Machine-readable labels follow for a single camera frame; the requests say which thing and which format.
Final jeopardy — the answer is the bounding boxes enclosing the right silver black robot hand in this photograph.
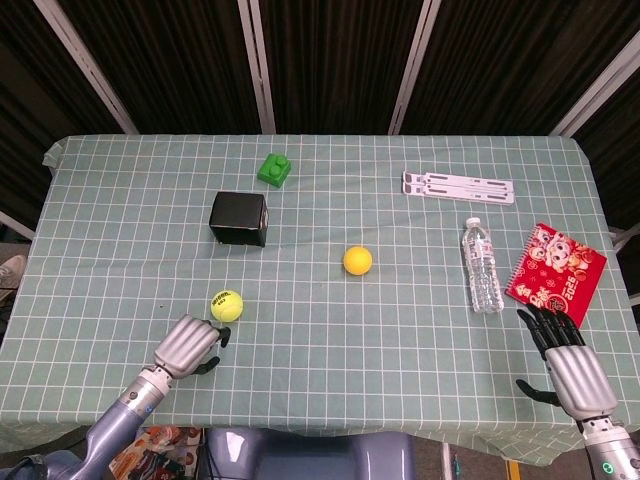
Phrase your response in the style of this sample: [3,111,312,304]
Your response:
[515,305,618,419]

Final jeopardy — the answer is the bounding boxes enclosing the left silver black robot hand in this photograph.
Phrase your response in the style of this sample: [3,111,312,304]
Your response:
[152,314,232,378]

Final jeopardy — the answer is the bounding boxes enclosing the yellow-green tennis ball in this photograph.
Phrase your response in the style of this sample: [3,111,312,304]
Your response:
[209,289,244,323]

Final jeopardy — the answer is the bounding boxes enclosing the black open box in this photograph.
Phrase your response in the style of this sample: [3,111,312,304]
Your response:
[208,191,270,249]

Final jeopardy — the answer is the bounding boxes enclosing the orange-yellow smooth ball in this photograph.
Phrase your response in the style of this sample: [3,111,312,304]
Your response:
[342,245,374,276]

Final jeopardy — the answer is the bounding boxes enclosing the red spiral desk calendar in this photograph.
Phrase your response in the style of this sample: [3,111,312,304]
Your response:
[505,223,608,330]

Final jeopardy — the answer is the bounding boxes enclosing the colourful printed bag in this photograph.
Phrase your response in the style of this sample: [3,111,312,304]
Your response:
[108,424,203,480]

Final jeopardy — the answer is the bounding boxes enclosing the clear plastic water bottle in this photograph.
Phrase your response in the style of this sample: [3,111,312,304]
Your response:
[461,216,505,315]

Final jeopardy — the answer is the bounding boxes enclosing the green checkered tablecloth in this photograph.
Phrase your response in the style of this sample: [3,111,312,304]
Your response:
[0,133,640,464]

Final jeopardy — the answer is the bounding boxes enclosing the blue-grey robot torso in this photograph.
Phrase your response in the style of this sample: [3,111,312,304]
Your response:
[204,427,416,480]

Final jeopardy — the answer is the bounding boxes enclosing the grey sneaker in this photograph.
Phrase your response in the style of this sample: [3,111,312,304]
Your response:
[0,254,27,304]

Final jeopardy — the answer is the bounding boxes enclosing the green toy building brick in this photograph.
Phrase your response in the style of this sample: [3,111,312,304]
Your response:
[256,153,293,189]

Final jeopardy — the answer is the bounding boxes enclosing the white folding laptop stand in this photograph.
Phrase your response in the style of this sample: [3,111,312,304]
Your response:
[401,170,516,207]

